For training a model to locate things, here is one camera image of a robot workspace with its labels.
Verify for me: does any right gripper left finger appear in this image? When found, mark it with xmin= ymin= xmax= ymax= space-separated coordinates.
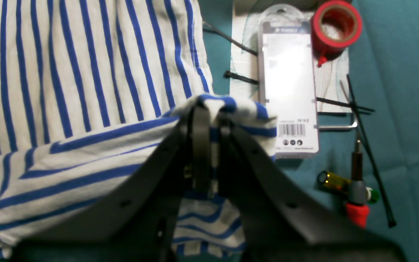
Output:
xmin=13 ymin=106 xmax=211 ymax=262

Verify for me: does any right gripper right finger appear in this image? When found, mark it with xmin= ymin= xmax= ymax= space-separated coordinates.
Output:
xmin=219 ymin=116 xmax=407 ymax=262

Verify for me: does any blue white striped T-shirt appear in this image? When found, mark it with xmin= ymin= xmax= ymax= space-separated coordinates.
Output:
xmin=0 ymin=0 xmax=276 ymax=260

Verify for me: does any small yellow green battery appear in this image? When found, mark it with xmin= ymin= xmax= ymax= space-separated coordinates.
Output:
xmin=316 ymin=171 xmax=380 ymax=204

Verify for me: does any teal table cloth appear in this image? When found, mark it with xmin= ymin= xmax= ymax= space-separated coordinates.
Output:
xmin=203 ymin=0 xmax=419 ymax=262

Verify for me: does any white blister pack box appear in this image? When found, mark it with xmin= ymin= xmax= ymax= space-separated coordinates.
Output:
xmin=258 ymin=4 xmax=319 ymax=159

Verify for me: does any red tape roll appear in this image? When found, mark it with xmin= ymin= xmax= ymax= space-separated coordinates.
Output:
xmin=311 ymin=0 xmax=363 ymax=67

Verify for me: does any red handled screwdriver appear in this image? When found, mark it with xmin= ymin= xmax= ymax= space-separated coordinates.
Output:
xmin=345 ymin=137 xmax=370 ymax=228

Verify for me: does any black cable tie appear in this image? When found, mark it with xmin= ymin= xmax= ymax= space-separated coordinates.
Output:
xmin=346 ymin=74 xmax=397 ymax=229

